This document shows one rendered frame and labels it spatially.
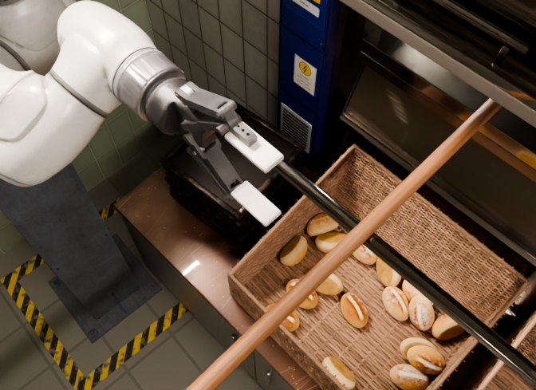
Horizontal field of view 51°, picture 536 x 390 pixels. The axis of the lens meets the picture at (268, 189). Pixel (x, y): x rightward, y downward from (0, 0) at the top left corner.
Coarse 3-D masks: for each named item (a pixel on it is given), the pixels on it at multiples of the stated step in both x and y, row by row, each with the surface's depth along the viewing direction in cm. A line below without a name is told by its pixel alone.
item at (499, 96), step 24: (360, 0) 97; (408, 0) 99; (456, 0) 101; (384, 24) 96; (432, 24) 95; (456, 24) 96; (504, 24) 98; (432, 48) 92; (480, 48) 93; (456, 72) 91; (528, 72) 91; (504, 96) 87; (528, 120) 86
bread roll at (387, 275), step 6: (378, 258) 158; (378, 264) 158; (384, 264) 156; (378, 270) 157; (384, 270) 156; (390, 270) 154; (378, 276) 158; (384, 276) 155; (390, 276) 154; (396, 276) 153; (384, 282) 155; (390, 282) 154; (396, 282) 154
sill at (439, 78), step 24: (384, 48) 124; (408, 48) 124; (408, 72) 121; (432, 72) 120; (432, 96) 121; (456, 96) 117; (480, 96) 117; (504, 120) 114; (504, 144) 114; (528, 144) 111
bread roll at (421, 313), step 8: (416, 296) 149; (416, 304) 147; (424, 304) 147; (408, 312) 150; (416, 312) 147; (424, 312) 146; (432, 312) 148; (416, 320) 147; (424, 320) 146; (432, 320) 148; (416, 328) 150; (424, 328) 148
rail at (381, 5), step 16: (368, 0) 96; (384, 0) 94; (400, 16) 93; (416, 16) 93; (416, 32) 92; (432, 32) 90; (448, 48) 90; (464, 48) 89; (464, 64) 89; (480, 64) 87; (496, 80) 86; (512, 80) 85; (528, 96) 84
